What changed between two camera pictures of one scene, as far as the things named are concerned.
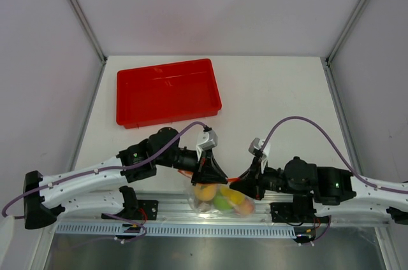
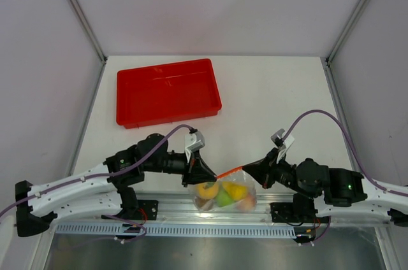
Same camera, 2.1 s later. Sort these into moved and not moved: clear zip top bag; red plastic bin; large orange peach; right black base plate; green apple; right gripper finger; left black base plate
Moved: right gripper finger; green apple; clear zip top bag
Not moved: right black base plate; left black base plate; red plastic bin; large orange peach
